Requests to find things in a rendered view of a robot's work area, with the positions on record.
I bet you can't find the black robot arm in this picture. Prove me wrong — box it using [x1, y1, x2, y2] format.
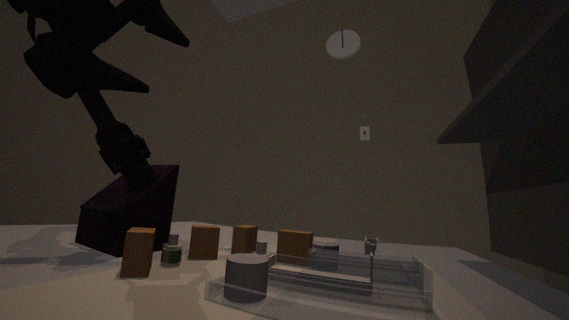
[7, 0, 161, 192]

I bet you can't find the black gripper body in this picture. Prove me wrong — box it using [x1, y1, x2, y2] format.
[23, 0, 145, 99]

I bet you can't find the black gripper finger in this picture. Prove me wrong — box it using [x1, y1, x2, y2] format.
[143, 0, 189, 48]
[60, 42, 150, 94]

